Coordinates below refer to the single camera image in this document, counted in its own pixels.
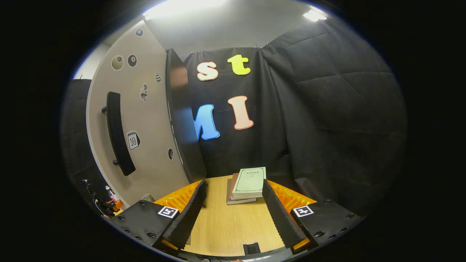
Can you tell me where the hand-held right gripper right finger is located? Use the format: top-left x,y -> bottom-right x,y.
261,178 -> 364,255

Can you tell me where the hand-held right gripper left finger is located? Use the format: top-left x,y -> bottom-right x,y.
109,179 -> 208,251

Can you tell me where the beige cabinet door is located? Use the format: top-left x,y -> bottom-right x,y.
86,20 -> 191,208

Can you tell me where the grey cabinet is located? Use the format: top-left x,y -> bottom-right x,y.
166,48 -> 207,183

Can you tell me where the green book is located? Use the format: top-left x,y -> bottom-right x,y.
232,167 -> 267,199

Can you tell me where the brown book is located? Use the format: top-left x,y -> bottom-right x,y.
229,173 -> 241,201

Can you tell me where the black backdrop cloth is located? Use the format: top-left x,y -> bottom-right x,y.
60,18 -> 407,217

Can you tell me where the small ceiling light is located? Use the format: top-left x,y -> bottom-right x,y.
303,9 -> 327,21

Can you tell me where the black door handle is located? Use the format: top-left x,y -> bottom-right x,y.
101,92 -> 136,176

